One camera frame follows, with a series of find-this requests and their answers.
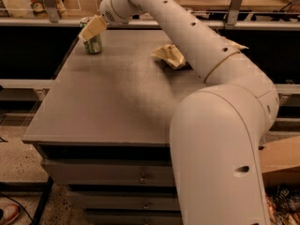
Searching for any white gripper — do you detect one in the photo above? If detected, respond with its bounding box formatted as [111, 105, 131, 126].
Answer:
[79, 0, 141, 40]

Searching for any green soda can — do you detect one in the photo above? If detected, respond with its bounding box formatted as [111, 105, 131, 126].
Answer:
[80, 17, 102, 54]

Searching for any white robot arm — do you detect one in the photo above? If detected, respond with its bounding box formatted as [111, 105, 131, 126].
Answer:
[97, 0, 279, 225]

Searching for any brown yellow chip bag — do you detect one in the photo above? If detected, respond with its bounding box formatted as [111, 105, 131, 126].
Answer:
[152, 37, 245, 75]

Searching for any grey drawer cabinet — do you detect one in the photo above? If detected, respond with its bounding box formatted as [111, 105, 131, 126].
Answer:
[23, 30, 206, 225]

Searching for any top drawer knob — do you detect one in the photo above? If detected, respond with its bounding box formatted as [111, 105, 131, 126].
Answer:
[138, 173, 149, 184]

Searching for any drawer knob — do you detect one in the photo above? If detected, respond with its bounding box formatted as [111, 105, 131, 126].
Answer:
[138, 173, 149, 184]
[142, 202, 150, 210]

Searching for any middle drawer knob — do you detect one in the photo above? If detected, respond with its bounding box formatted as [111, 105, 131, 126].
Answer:
[142, 202, 150, 210]

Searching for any black table leg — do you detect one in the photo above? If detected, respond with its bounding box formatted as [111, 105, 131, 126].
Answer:
[30, 177, 53, 225]

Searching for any white orange sneaker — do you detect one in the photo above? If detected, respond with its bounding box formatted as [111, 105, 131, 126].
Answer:
[0, 204, 21, 225]

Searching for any cardboard box with snacks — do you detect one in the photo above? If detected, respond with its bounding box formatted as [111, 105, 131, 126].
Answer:
[259, 135, 300, 225]

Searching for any metal railing bracket left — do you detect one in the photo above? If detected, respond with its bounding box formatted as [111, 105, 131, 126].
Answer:
[44, 0, 61, 23]

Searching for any metal railing bracket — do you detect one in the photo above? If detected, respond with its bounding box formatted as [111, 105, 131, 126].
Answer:
[225, 0, 243, 26]
[44, 0, 61, 23]

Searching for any metal railing bracket right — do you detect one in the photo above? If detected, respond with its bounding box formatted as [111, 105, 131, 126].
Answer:
[225, 0, 243, 26]

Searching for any black cable on floor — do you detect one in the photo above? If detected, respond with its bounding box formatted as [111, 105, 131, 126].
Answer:
[0, 192, 34, 225]

